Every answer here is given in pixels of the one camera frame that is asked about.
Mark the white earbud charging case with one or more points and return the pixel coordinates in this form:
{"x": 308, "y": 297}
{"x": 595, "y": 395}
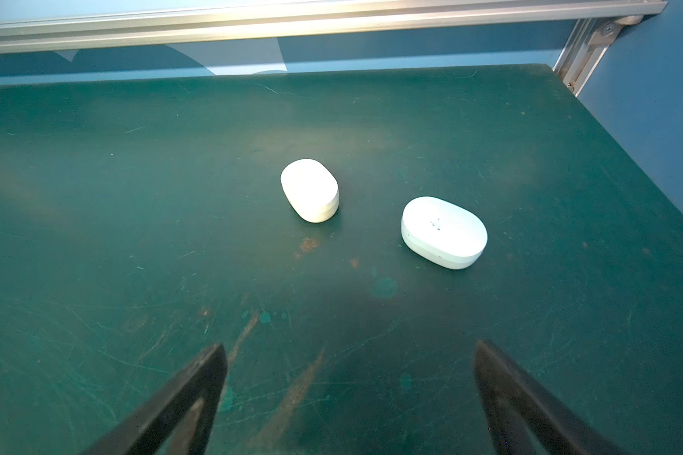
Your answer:
{"x": 311, "y": 190}

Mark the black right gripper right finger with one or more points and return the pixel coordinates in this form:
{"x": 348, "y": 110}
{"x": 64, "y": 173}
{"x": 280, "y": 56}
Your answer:
{"x": 517, "y": 406}

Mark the aluminium back frame rail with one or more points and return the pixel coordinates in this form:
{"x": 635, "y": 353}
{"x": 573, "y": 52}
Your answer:
{"x": 294, "y": 18}

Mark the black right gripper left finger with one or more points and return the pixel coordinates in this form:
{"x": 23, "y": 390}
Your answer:
{"x": 182, "y": 411}

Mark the aluminium right corner post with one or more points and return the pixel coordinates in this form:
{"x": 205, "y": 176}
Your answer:
{"x": 586, "y": 46}

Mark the light blue earbud charging case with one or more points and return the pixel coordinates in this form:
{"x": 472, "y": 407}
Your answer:
{"x": 442, "y": 232}

